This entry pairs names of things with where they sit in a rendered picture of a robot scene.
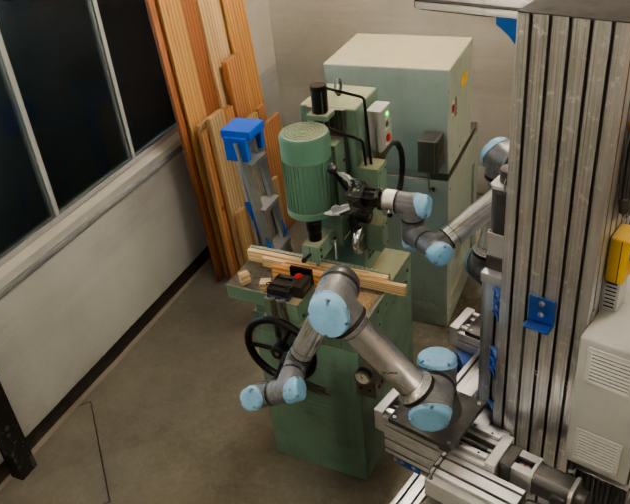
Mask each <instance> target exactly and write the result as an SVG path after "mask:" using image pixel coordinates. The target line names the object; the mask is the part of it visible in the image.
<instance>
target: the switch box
mask: <svg viewBox="0 0 630 504"><path fill-rule="evenodd" d="M386 111H388V118H387V119H386V120H385V118H386V117H387V116H386V115H385V112H386ZM367 117H368V126H369V135H370V144H371V151H376V152H383V151H384V150H385V148H386V147H387V146H388V145H389V144H390V143H391V141H392V133H391V106H390V102H384V101H375V102H374V103H373V104H372V105H371V106H370V107H369V108H368V109H367ZM387 120H388V121H389V125H388V126H387V127H388V129H387V130H386V131H385V129H386V128H387V127H386V121H387ZM388 133H390V135H391V139H390V141H389V143H388V144H387V145H386V143H387V142H388V141H387V140H386V136H387V134H388Z"/></svg>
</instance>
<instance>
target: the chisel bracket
mask: <svg viewBox="0 0 630 504"><path fill-rule="evenodd" d="M321 232H322V239H321V240H320V241H318V242H311V241H309V240H308V238H307V239H306V240H305V241H304V243H303V244H302V245H301V246H302V254H303V258H305V257H306V256H307V255H308V254H309V253H311V256H310V257H309V258H308V259H307V261H310V262H315V263H320V262H321V261H322V260H323V258H324V257H325V256H326V255H327V254H328V252H329V251H330V250H331V249H332V247H333V246H334V244H333V243H331V242H330V240H331V238H332V237H334V230H333V229H328V228H322V230H321Z"/></svg>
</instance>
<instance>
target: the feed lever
mask: <svg viewBox="0 0 630 504"><path fill-rule="evenodd" d="M327 172H328V173H329V174H333V175H334V176H335V178H336V179H337V180H338V182H339V183H340V185H341V186H342V188H343V189H344V190H345V192H346V191H348V188H347V186H346V185H345V183H344V182H343V180H342V179H341V178H340V176H339V175H338V173H337V166H336V165H335V164H329V165H328V166H327ZM372 218H373V210H372V211H371V212H370V213H369V214H368V215H365V214H362V213H361V211H358V212H357V213H355V220H356V222H359V223H365V224H369V223H371V221H372Z"/></svg>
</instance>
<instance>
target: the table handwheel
mask: <svg viewBox="0 0 630 504"><path fill-rule="evenodd" d="M262 324H272V325H277V326H279V327H282V328H284V329H286V330H287V332H286V334H285V336H284V337H283V338H282V340H277V341H276V342H275V343H274V345H267V344H262V343H258V342H254V341H252V334H253V331H254V329H255V328H256V327H257V326H259V325H262ZM299 332H300V329H299V328H298V327H296V326H295V325H293V324H292V323H290V322H288V321H286V320H284V319H281V318H278V317H274V316H262V317H258V318H256V319H254V320H252V321H251V322H250V323H249V324H248V326H247V328H246V330H245V335H244V338H245V344H246V348H247V350H248V352H249V354H250V356H251V357H252V359H253V360H254V361H255V363H256V364H257V365H258V366H259V367H260V368H262V369H263V370H264V371H265V372H267V373H268V374H270V375H271V376H273V377H274V376H275V374H276V371H277V370H276V369H275V368H273V367H271V366H270V365H269V364H267V363H266V362H265V361H264V360H263V359H262V358H261V357H260V355H259V354H258V352H257V351H256V349H255V347H260V348H264V349H268V350H270V352H271V354H272V356H273V357H274V358H276V359H279V360H281V358H282V356H283V353H284V352H288V351H289V350H290V347H289V346H290V344H291V343H292V342H293V340H294V339H295V338H296V337H297V336H298V334H299ZM290 334H291V335H290ZM254 346H255V347H254ZM316 366H317V356H316V353H315V355H314V357H313V359H312V361H311V363H310V365H309V366H308V368H307V371H306V373H305V379H304V380H306V379H308V378H309V377H311V376H312V374H313V373H314V372H315V369H316Z"/></svg>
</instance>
